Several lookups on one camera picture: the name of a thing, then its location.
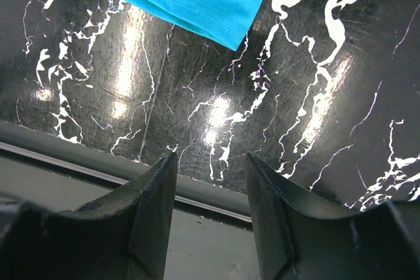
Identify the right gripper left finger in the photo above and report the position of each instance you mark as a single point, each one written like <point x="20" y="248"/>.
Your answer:
<point x="121" y="235"/>

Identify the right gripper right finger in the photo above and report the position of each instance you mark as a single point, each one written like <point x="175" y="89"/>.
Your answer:
<point x="300" y="235"/>

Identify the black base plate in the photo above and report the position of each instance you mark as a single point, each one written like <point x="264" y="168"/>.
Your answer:
<point x="211" y="235"/>

